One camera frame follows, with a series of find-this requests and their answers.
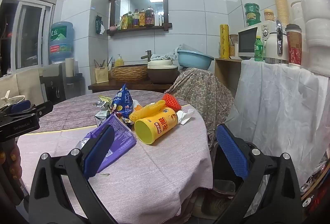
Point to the light blue towel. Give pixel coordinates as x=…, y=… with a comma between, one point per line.
x=172, y=52

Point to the red foam fruit net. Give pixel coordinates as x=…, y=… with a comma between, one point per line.
x=172, y=101

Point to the green and white carton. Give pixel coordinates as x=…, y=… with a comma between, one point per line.
x=101, y=117

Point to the blue water jug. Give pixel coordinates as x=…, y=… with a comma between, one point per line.
x=61, y=42

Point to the red plastic packaging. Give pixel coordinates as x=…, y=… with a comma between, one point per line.
x=315, y=187

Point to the green instant noodle bowl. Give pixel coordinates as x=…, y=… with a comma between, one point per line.
x=253, y=18
x=252, y=7

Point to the silver foil wrapper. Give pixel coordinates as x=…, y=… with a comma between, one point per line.
x=101, y=104

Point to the yellow soap bottle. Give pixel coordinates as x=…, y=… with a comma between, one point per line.
x=119, y=61

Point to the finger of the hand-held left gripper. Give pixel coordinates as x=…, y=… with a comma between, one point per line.
x=38, y=110
x=21, y=105

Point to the yellow-green small packet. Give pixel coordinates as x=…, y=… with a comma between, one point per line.
x=105, y=98

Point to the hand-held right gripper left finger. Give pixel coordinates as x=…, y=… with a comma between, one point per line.
x=99, y=151

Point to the glass storage jar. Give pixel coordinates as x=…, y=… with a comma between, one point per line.
x=233, y=46

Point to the yellow wrap roll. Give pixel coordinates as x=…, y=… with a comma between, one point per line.
x=224, y=40

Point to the light blue plastic basin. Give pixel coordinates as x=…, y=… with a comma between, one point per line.
x=193, y=58

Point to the green wall tissue pack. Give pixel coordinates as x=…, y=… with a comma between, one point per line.
x=99, y=24

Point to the purple snack packet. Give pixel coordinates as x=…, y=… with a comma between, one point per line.
x=118, y=136

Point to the brass faucet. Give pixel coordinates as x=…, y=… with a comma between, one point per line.
x=148, y=55

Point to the wooden counter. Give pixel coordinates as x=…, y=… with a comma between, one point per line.
x=129, y=86

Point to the white round dish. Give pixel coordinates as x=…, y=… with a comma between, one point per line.
x=10, y=100

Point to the floral cloth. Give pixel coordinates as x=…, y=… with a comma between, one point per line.
x=203, y=95

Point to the wooden cabinet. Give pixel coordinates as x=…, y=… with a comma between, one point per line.
x=226, y=77

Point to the blue snack bag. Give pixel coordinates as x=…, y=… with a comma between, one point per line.
x=123, y=100

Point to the water dispenser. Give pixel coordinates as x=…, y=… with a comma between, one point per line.
x=52, y=84

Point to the woven basket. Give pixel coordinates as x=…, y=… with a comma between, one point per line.
x=129, y=73

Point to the white electric kettle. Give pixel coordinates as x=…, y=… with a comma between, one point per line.
x=273, y=46

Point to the white wrinkled cloth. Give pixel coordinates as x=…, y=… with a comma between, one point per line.
x=278, y=110

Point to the green plastic bottle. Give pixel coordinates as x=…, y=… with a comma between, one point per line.
x=258, y=49

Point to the stack of white cups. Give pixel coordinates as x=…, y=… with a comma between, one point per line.
x=314, y=15

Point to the wood-framed wall mirror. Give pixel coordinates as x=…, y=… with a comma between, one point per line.
x=139, y=4

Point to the white microwave oven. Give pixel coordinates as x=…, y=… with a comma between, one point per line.
x=247, y=40

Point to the person's left hand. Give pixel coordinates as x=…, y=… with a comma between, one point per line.
x=16, y=162

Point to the orange lidded jar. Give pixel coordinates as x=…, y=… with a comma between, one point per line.
x=269, y=15

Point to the chopstick holder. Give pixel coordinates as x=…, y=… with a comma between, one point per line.
x=101, y=74

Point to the window frame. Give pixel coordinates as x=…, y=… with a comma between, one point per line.
x=25, y=33

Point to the dark brown trash bin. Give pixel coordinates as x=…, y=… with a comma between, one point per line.
x=222, y=169

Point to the row of condiment bottles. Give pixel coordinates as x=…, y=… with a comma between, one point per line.
x=141, y=18

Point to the grey-purple striped tablecloth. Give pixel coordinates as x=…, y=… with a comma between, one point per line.
x=77, y=110

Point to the red paper cup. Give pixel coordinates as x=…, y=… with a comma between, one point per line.
x=294, y=46

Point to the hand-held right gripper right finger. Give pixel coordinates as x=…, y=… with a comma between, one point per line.
x=232, y=154

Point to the brown crock with white lid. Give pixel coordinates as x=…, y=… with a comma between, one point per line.
x=162, y=73

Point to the dark cylindrical bin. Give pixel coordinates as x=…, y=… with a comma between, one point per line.
x=76, y=87

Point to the white tissue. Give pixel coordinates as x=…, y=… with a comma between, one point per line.
x=187, y=115

